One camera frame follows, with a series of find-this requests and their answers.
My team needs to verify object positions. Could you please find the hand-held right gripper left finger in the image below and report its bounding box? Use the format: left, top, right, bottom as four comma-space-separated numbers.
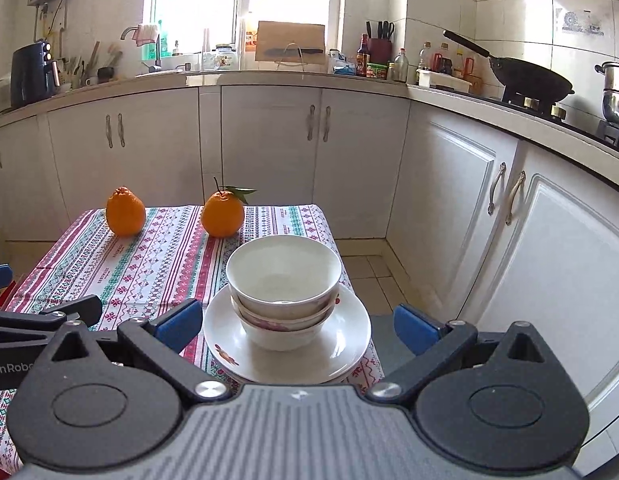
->
48, 298, 232, 402

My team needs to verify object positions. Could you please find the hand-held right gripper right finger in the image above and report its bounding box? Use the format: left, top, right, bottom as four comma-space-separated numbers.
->
364, 303, 548, 404

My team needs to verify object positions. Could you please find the white plate fruit print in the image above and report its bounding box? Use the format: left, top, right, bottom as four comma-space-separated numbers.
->
217, 360, 363, 387
204, 282, 373, 385

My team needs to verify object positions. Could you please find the white bowl floral print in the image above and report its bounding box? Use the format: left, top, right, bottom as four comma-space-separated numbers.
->
226, 234, 343, 307
231, 294, 336, 332
238, 310, 335, 353

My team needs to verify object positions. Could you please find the patterned striped tablecloth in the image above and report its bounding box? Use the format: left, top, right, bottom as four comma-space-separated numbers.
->
0, 204, 386, 476

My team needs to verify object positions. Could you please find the knobby orange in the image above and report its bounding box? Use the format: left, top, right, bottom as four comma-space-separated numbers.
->
106, 186, 147, 238

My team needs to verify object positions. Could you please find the orange with leaf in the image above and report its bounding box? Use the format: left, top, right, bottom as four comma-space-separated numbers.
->
200, 175, 257, 239

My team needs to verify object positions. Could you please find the black air fryer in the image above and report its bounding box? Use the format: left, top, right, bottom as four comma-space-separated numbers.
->
10, 40, 61, 109

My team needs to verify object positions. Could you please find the white tray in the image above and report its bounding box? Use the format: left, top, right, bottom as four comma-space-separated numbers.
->
416, 69, 473, 94

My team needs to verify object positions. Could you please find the metal faucet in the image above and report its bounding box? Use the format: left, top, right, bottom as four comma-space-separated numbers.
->
120, 25, 163, 74

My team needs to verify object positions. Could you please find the gas stove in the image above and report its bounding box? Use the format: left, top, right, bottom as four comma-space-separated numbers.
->
503, 92, 619, 152

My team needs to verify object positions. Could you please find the kitchen countertop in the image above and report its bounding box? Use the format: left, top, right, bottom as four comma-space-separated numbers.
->
0, 68, 619, 162

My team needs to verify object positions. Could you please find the glass jar with lid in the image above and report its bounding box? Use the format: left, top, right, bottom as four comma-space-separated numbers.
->
213, 43, 238, 71

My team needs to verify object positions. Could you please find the dark sauce bottle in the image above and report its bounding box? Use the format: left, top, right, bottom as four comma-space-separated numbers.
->
355, 33, 371, 78

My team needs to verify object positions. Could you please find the green dish soap bottle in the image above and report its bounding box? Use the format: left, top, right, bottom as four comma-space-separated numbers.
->
142, 20, 162, 59

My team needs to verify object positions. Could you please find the black wok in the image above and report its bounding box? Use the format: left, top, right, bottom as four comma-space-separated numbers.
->
442, 29, 575, 104

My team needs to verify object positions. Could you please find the knife block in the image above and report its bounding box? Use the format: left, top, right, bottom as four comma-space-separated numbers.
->
365, 19, 395, 64

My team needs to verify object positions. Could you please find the brown cutting board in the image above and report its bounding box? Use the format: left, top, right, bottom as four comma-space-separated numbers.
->
254, 20, 327, 66

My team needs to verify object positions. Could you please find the steel pot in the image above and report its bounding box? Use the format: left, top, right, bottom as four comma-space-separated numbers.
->
594, 61, 619, 126

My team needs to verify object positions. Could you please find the window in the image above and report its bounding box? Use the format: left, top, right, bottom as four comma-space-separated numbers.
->
144, 0, 345, 57

